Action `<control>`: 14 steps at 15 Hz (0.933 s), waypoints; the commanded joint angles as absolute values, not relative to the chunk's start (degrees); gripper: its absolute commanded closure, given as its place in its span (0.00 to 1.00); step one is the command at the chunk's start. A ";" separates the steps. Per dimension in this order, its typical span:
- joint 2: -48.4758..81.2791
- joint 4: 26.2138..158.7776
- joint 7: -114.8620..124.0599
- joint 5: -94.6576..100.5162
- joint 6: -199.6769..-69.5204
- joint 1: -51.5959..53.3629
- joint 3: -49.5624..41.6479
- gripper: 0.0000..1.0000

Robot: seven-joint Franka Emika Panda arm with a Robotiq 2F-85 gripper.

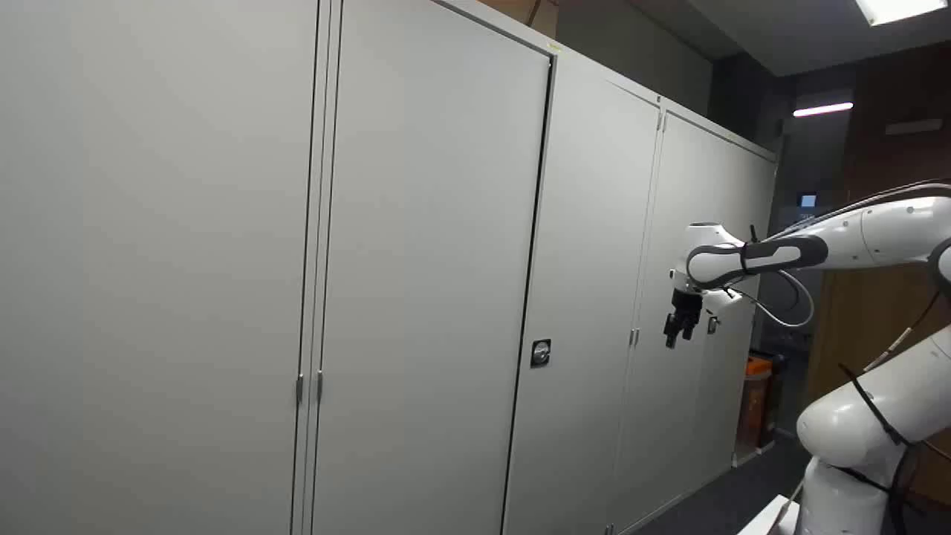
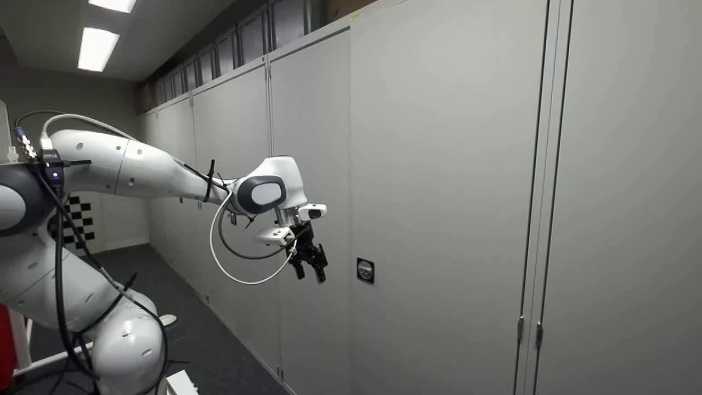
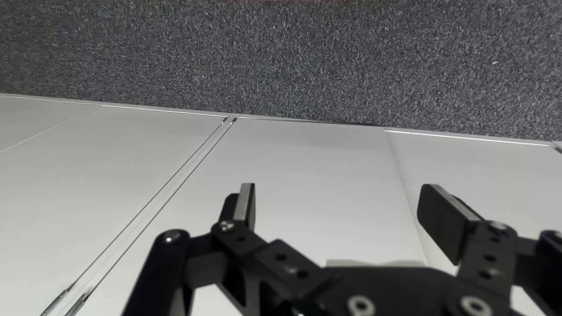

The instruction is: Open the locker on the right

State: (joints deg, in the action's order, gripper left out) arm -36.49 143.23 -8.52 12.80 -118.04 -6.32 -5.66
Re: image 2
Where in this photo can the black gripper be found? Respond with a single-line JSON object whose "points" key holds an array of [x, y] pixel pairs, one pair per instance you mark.
{"points": [[305, 244]]}

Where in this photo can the pegboard-backed grey locker door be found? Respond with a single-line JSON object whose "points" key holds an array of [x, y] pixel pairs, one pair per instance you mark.
{"points": [[453, 182]]}

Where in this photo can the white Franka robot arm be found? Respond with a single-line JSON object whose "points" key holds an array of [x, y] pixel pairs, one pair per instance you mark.
{"points": [[117, 165]]}

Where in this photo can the black locker door lock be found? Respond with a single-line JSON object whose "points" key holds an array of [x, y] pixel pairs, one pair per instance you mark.
{"points": [[366, 270]]}

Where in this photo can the grey metal locker door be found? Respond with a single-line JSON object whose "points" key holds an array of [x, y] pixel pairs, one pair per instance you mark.
{"points": [[211, 123], [638, 199], [315, 110], [253, 116]]}

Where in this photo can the grey metal locker cabinet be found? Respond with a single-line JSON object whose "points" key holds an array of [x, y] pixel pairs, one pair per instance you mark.
{"points": [[173, 121]]}

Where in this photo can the small white floor piece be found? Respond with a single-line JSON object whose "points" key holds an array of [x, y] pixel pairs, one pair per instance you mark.
{"points": [[167, 319]]}

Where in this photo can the small grey door hinge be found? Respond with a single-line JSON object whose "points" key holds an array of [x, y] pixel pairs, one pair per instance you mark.
{"points": [[539, 334], [521, 329]]}

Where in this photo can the black white checkerboard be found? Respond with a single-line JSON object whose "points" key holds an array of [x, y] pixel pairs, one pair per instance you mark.
{"points": [[79, 221]]}

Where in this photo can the row of dark windows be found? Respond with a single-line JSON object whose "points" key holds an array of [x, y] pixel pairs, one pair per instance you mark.
{"points": [[248, 36]]}

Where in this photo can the rectangular ceiling light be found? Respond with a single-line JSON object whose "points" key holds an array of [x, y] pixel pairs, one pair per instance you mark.
{"points": [[110, 4], [98, 49]]}

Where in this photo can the red panel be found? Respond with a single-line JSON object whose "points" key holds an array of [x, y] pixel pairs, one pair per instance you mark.
{"points": [[6, 342]]}

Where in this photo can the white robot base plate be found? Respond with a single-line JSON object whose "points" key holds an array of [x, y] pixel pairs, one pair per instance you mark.
{"points": [[178, 383]]}

